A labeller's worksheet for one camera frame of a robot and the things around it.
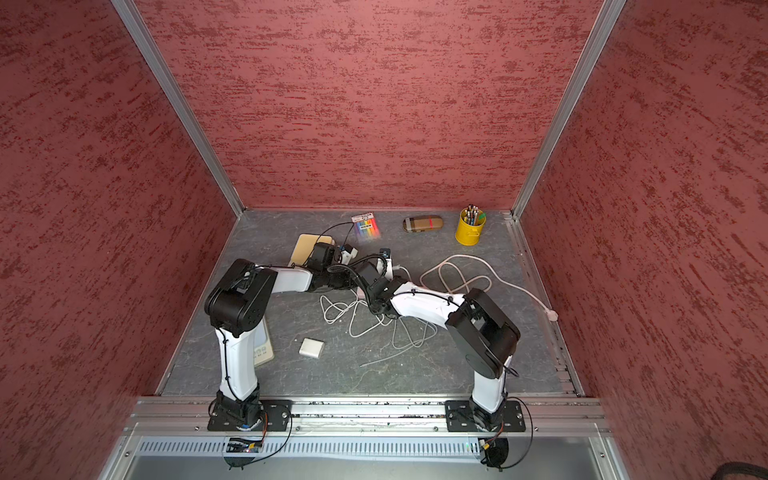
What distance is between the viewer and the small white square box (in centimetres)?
85

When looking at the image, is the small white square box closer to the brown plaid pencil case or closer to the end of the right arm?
the end of the right arm

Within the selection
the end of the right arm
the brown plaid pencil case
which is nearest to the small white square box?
the end of the right arm
